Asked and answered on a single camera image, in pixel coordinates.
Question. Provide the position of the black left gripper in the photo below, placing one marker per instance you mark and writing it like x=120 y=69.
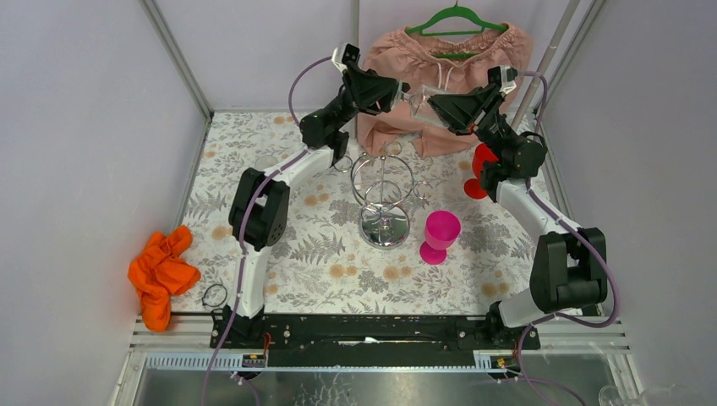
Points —
x=356 y=91

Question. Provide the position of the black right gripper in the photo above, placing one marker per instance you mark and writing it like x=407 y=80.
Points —
x=463 y=113

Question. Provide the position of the clear ribbed wine glass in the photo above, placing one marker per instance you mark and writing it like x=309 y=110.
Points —
x=419 y=107

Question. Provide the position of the red plastic wine glass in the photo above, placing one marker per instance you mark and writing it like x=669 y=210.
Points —
x=472 y=187

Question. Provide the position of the pink plastic wine glass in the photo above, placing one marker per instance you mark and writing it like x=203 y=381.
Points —
x=441 y=231

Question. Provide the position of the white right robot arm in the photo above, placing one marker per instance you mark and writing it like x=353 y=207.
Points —
x=569 y=266

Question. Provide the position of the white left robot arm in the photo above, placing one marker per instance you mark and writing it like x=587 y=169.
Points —
x=259 y=212

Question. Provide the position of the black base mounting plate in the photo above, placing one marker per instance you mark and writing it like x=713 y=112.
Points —
x=294 y=340

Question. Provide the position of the orange cloth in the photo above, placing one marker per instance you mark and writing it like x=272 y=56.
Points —
x=159 y=272

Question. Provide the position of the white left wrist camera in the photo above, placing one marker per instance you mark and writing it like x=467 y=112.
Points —
x=344 y=54

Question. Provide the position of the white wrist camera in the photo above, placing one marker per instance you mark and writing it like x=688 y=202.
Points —
x=504 y=77
x=344 y=54

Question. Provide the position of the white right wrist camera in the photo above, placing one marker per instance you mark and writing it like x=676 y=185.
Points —
x=504 y=77

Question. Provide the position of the pink drawstring shorts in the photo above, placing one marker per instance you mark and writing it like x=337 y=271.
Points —
x=452 y=66

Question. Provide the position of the chrome wire glass rack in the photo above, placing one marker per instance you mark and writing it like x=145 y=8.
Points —
x=384 y=185

